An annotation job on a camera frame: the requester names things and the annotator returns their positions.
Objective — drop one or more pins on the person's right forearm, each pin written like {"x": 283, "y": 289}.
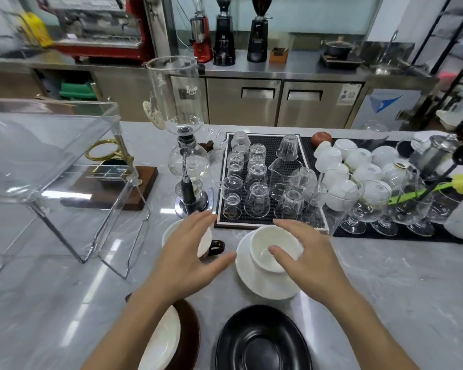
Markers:
{"x": 366, "y": 331}

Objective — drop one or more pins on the glass siphon coffee maker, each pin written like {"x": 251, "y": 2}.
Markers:
{"x": 187, "y": 161}

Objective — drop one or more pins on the small clear glass dish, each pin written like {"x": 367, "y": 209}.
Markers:
{"x": 218, "y": 140}

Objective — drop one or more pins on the person's right thumb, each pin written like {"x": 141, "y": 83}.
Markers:
{"x": 281, "y": 256}

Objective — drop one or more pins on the person's left forearm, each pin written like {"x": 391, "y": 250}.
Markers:
{"x": 131, "y": 331}

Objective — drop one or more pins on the stainless steel counter cabinet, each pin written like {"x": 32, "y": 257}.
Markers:
{"x": 274, "y": 100}

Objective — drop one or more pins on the white plate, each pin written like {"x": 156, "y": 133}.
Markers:
{"x": 162, "y": 342}

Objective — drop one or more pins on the red coffee grinder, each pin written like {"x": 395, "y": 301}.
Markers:
{"x": 201, "y": 38}

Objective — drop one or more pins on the red espresso machine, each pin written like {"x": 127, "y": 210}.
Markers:
{"x": 100, "y": 30}

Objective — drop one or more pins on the black bar mat white border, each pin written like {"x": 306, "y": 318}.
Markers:
{"x": 272, "y": 144}

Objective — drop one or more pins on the long black rubber mat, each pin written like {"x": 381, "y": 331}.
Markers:
{"x": 401, "y": 235}

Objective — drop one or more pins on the yellow bag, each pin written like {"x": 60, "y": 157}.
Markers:
{"x": 36, "y": 30}

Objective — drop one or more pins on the black oval plate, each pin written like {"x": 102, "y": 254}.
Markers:
{"x": 262, "y": 342}

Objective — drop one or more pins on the black cooking pot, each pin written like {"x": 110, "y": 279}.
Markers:
{"x": 337, "y": 49}

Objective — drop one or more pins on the brown plate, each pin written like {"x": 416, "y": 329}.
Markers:
{"x": 189, "y": 335}

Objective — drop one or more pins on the group of clear glass cups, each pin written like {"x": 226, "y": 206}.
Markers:
{"x": 256, "y": 177}

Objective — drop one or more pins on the large clear glass tumbler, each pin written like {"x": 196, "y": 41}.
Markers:
{"x": 337, "y": 204}

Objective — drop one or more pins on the stainless steel teapot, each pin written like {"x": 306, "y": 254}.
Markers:
{"x": 434, "y": 156}

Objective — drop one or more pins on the person's right hand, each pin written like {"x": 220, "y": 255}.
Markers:
{"x": 316, "y": 265}

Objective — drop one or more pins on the green crate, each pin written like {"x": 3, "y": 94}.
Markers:
{"x": 79, "y": 91}

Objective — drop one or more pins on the pile of white ceramic cups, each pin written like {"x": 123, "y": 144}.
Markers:
{"x": 355, "y": 161}

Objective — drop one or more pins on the plain white cup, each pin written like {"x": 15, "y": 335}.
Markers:
{"x": 264, "y": 246}

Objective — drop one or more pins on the small wooden box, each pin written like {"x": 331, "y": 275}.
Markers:
{"x": 279, "y": 55}

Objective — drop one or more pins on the person's left thumb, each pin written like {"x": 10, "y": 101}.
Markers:
{"x": 220, "y": 262}

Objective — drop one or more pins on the steel sink with faucet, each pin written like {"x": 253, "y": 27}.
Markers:
{"x": 393, "y": 59}

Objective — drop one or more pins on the white appliance with blue print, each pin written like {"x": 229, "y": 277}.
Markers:
{"x": 386, "y": 107}

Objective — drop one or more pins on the reddish brown round teapot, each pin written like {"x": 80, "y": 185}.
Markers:
{"x": 321, "y": 138}

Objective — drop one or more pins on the clear glass pitcher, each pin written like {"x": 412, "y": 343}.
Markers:
{"x": 283, "y": 177}

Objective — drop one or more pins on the white saucer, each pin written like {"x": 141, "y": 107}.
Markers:
{"x": 254, "y": 283}

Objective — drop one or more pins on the black induction cooker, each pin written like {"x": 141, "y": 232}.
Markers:
{"x": 341, "y": 62}

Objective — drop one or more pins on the clear stemmed goblet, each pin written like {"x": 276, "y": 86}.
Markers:
{"x": 357, "y": 219}
{"x": 416, "y": 215}
{"x": 384, "y": 223}

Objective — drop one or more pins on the clear acrylic display cover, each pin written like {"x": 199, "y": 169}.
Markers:
{"x": 50, "y": 150}

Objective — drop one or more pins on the black coffee grinder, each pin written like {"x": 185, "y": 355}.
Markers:
{"x": 258, "y": 34}
{"x": 223, "y": 38}

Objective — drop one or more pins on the black metal shelf rack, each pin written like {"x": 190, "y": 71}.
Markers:
{"x": 447, "y": 53}

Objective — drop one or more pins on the person's left hand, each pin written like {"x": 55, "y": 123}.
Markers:
{"x": 185, "y": 262}

